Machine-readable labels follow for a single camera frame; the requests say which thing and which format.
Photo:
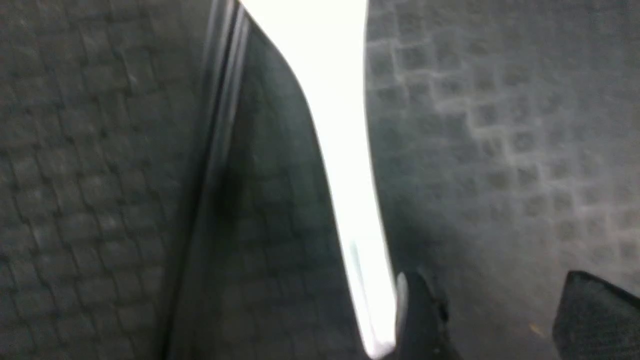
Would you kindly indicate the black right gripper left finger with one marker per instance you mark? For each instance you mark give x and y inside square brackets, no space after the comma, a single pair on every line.
[421,327]

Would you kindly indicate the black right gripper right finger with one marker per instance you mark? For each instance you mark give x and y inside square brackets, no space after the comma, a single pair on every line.
[596,320]

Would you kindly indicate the white ceramic soup spoon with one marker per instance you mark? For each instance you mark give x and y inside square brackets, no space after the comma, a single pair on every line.
[323,42]

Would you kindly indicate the black plastic serving tray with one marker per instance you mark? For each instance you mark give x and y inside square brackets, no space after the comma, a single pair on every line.
[505,145]

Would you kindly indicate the black chopstick gold band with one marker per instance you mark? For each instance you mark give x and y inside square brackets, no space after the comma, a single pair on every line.
[197,225]

